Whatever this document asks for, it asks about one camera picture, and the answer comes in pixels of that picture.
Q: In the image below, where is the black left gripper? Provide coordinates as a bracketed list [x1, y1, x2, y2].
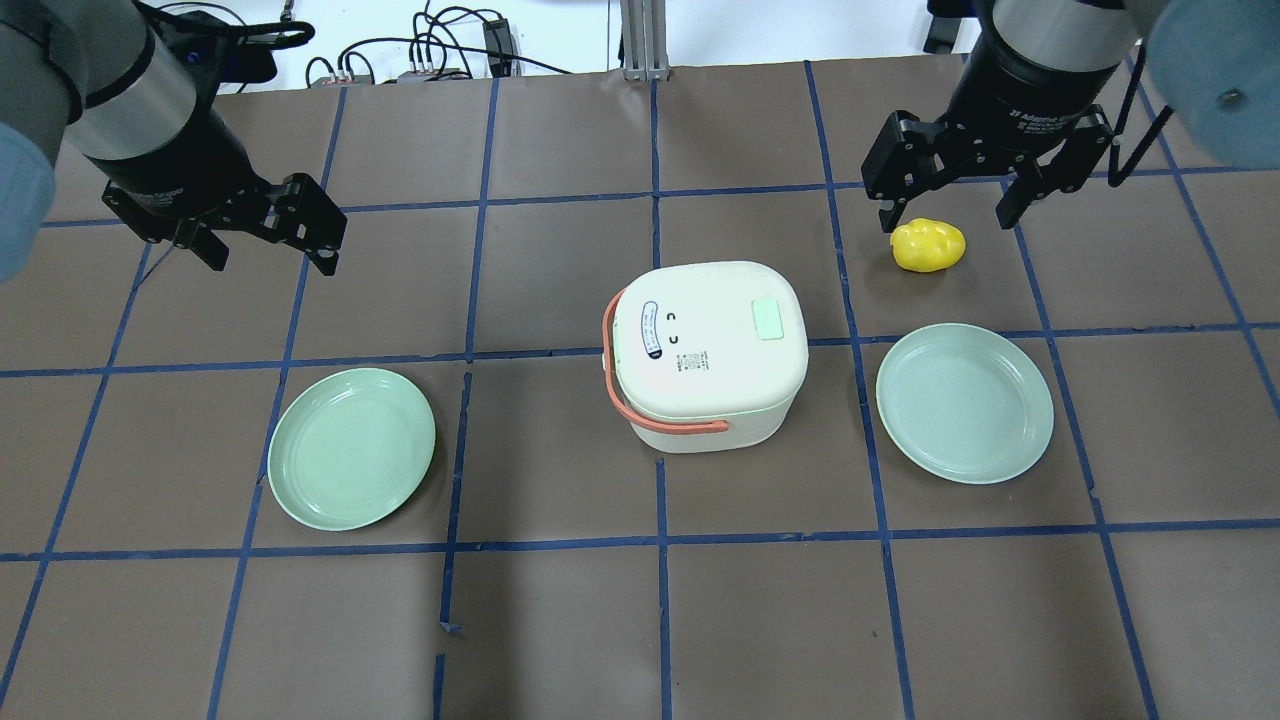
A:
[101, 102, 348, 277]

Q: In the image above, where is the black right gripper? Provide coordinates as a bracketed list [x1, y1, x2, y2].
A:
[861, 46, 1114, 233]

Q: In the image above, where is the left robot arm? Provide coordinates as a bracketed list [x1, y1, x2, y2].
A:
[1, 1, 347, 281]

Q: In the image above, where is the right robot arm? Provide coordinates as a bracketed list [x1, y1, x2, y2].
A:
[861, 1, 1279, 232]

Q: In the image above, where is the left green plate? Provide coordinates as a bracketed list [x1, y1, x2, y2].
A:
[266, 366, 436, 532]

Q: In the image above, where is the green plate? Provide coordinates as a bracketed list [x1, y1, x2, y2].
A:
[266, 366, 436, 532]
[876, 323, 1055, 486]

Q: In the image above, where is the right green plate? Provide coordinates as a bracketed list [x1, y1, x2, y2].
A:
[876, 323, 1055, 486]

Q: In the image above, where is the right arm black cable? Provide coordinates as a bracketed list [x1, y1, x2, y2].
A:
[1106, 42, 1175, 190]

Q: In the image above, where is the black cables bundle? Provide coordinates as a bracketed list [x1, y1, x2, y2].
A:
[150, 0, 603, 94]

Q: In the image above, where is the aluminium frame post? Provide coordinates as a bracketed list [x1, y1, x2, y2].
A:
[620, 0, 671, 82]

